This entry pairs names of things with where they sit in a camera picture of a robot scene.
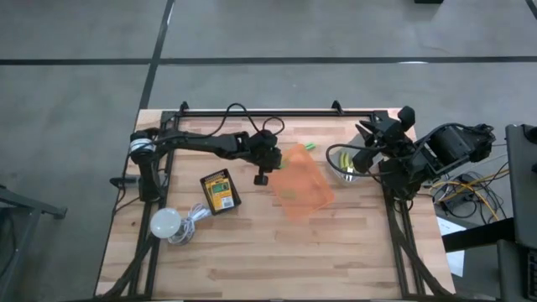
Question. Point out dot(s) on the black frame bracket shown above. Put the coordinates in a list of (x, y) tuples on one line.
[(183, 106), (336, 107)]

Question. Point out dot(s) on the dark grey equipment cabinet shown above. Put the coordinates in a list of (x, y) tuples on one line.
[(522, 189)]

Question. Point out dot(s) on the grey metal stand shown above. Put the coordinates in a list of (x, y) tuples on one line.
[(25, 201)]

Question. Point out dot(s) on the grey plastic tray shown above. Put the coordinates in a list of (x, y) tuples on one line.
[(340, 176)]

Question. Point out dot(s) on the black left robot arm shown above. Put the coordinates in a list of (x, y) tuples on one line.
[(197, 140)]

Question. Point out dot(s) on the black aluminium table frame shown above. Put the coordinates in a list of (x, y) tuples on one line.
[(314, 113)]

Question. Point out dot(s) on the small black box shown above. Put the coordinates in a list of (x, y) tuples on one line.
[(428, 1)]

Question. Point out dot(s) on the black support beam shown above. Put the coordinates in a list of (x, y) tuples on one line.
[(478, 235)]

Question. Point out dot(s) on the black power strip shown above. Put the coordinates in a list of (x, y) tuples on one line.
[(455, 202)]

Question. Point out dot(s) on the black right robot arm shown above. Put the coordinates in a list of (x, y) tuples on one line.
[(449, 144)]

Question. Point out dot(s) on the black slotted plastic basket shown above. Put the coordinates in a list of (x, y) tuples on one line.
[(204, 199)]

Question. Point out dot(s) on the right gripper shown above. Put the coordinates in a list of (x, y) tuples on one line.
[(392, 134)]

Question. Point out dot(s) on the orange mesh zipper pouch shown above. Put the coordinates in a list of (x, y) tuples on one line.
[(302, 189)]

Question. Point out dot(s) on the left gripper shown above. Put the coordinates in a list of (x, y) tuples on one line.
[(264, 149)]

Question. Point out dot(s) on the white round lamp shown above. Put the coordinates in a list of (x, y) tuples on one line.
[(165, 223)]

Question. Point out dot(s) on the white paper sheet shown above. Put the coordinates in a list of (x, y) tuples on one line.
[(455, 262)]

